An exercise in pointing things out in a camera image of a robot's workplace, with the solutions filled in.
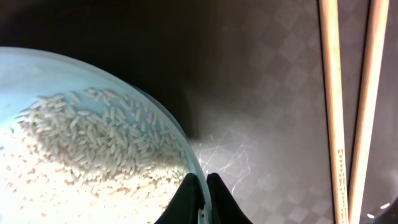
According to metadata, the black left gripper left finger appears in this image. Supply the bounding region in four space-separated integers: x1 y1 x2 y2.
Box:
155 173 205 224

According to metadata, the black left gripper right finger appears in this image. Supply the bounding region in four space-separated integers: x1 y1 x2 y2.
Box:
206 173 252 224

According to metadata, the light blue rice bowl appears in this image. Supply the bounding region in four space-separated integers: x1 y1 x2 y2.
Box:
1 47 213 223

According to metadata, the dark brown serving tray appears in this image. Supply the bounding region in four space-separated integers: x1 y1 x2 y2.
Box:
0 0 398 224

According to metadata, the left wooden chopstick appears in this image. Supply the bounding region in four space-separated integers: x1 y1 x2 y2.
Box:
318 0 349 224

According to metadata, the wooden chopstick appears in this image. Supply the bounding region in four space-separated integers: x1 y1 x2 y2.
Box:
349 0 389 224
318 0 349 224

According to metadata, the right wooden chopstick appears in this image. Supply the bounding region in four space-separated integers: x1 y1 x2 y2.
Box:
349 0 389 224

